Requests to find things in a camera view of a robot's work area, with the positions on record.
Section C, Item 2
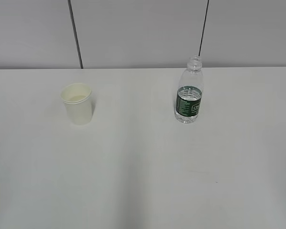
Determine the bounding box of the clear green-label water bottle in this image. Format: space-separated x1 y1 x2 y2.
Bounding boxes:
174 55 204 124

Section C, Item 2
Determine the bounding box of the white paper cup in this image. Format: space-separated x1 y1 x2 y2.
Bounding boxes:
61 83 92 125

